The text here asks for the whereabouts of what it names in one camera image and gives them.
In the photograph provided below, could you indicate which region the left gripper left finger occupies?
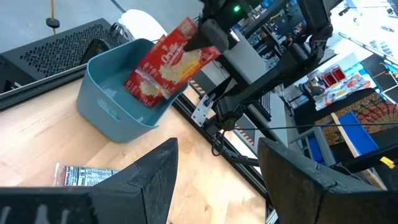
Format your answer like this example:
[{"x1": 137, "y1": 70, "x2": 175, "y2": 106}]
[{"x1": 0, "y1": 138, "x2": 180, "y2": 224}]

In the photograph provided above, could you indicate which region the white round stool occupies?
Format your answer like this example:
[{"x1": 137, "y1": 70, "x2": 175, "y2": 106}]
[{"x1": 117, "y1": 8, "x2": 169, "y2": 43}]

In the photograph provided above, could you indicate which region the small yellow tag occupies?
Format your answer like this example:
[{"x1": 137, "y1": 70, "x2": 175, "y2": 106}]
[{"x1": 379, "y1": 156, "x2": 396, "y2": 169}]

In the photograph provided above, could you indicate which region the yellow hanging power cord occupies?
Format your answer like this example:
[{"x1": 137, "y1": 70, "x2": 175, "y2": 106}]
[{"x1": 45, "y1": 0, "x2": 61, "y2": 29}]

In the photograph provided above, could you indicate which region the red popcorn bag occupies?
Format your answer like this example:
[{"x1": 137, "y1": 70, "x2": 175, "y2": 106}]
[
  {"x1": 136, "y1": 17, "x2": 221, "y2": 98},
  {"x1": 123, "y1": 68, "x2": 170, "y2": 109},
  {"x1": 53, "y1": 162, "x2": 121, "y2": 188}
]

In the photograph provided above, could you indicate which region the teal plastic basket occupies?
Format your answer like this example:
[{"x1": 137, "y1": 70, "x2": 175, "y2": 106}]
[{"x1": 76, "y1": 37, "x2": 190, "y2": 144}]

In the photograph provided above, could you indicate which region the red storage box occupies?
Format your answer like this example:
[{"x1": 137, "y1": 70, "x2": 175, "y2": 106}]
[{"x1": 322, "y1": 65, "x2": 346, "y2": 87}]

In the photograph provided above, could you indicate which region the white metal bracket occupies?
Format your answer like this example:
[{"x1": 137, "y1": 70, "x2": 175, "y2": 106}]
[{"x1": 190, "y1": 92, "x2": 216, "y2": 128}]

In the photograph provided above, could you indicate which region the blue plastic bin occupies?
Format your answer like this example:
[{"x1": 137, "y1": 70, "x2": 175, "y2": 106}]
[
  {"x1": 307, "y1": 136, "x2": 327, "y2": 166},
  {"x1": 338, "y1": 111, "x2": 379, "y2": 157}
]

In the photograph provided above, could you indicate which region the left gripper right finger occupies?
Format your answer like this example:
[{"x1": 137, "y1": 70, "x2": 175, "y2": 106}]
[{"x1": 257, "y1": 138, "x2": 398, "y2": 224}]

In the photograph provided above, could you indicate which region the black perforated computer case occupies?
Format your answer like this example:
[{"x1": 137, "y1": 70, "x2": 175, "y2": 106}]
[{"x1": 0, "y1": 17, "x2": 130, "y2": 96}]

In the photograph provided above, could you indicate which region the colourful printed sheet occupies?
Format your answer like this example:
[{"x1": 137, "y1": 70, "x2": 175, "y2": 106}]
[{"x1": 313, "y1": 72, "x2": 373, "y2": 112}]

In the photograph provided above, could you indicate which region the patterned mandala cloth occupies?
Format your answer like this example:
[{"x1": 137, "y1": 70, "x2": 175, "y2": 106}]
[{"x1": 323, "y1": 91, "x2": 398, "y2": 146}]

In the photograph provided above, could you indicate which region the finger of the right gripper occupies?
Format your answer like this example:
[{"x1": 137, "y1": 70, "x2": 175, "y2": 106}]
[{"x1": 183, "y1": 17, "x2": 230, "y2": 54}]

